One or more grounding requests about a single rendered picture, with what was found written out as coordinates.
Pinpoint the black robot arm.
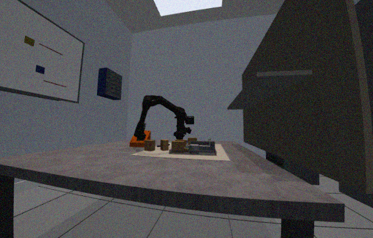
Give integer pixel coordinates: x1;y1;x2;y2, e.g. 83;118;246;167
134;95;194;141

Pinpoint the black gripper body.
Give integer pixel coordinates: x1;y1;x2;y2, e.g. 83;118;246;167
174;124;186;136

